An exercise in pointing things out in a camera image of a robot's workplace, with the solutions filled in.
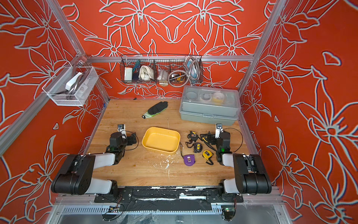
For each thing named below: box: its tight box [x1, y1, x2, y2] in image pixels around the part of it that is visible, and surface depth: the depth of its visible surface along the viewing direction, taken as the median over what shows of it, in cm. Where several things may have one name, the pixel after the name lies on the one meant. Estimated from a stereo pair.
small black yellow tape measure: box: [193, 142, 203, 154], surface depth 89 cm
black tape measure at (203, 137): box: [199, 133, 209, 143], surface depth 95 cm
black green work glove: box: [141, 101, 169, 119], surface depth 113 cm
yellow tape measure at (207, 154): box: [202, 149, 214, 166], surface depth 88 cm
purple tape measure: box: [183, 154, 196, 167], surface depth 85 cm
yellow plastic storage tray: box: [141, 126, 181, 154], surface depth 95 cm
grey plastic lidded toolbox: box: [179, 85, 241, 126], surface depth 97 cm
